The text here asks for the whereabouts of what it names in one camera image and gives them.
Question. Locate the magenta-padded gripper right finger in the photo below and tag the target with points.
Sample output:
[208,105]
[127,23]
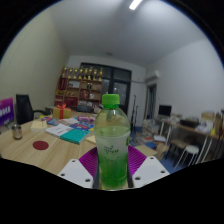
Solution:
[151,170]

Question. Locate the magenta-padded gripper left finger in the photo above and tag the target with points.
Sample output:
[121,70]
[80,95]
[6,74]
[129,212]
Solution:
[75,171]

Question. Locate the green drink bottle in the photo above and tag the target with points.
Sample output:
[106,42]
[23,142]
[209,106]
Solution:
[111,140]

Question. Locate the teal book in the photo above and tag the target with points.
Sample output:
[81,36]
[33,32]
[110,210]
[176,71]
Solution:
[74,136]

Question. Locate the pale yellow book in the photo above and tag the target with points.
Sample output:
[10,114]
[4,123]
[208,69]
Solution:
[90,139]
[38,125]

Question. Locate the white round stool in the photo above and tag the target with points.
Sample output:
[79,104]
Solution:
[190,150]

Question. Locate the flat round red coaster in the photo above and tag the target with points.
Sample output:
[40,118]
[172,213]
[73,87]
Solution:
[40,145]

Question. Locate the white book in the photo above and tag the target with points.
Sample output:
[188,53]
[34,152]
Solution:
[58,130]

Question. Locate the blue book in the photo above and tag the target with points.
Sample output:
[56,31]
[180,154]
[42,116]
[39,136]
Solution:
[79,126]

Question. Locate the pink box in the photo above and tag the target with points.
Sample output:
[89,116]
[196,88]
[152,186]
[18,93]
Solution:
[86,118]

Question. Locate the wooden side desk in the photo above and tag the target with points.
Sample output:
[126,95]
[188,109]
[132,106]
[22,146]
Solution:
[195,130]

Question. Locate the yellow gift box red ribbon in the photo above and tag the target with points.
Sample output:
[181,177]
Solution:
[61,112]

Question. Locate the black computer monitor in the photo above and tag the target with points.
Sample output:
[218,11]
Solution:
[165,110]

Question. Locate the steel cup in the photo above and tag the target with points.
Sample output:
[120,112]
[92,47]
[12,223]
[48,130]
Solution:
[17,132]

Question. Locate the black office chair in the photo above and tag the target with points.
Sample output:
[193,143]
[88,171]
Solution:
[24,108]

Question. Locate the wooden shelf unit with trophies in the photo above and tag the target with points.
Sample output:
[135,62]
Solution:
[78,90]

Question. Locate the black framed glass door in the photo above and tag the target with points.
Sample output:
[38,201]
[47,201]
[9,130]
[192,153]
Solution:
[120,88]

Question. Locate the purple sign board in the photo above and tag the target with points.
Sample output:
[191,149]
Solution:
[6,111]

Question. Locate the white air conditioner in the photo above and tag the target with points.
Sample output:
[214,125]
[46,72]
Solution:
[152,76]

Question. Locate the ceiling tube light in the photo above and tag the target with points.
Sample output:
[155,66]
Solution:
[135,4]

